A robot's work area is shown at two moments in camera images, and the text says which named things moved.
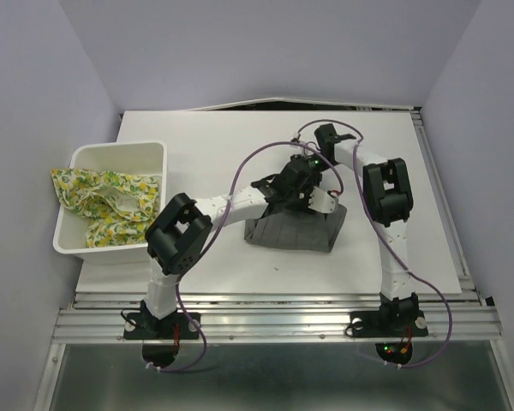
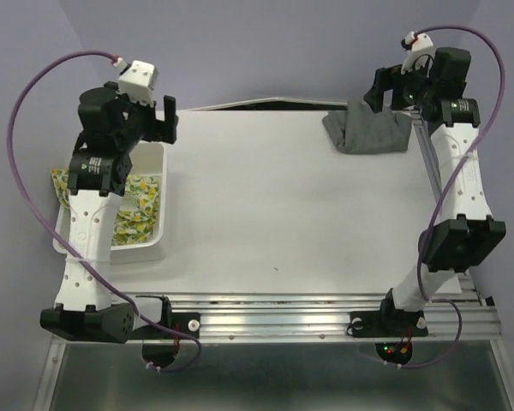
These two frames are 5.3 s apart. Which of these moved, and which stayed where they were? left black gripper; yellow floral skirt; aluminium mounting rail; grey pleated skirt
Moved: grey pleated skirt; left black gripper
Stayed: aluminium mounting rail; yellow floral skirt
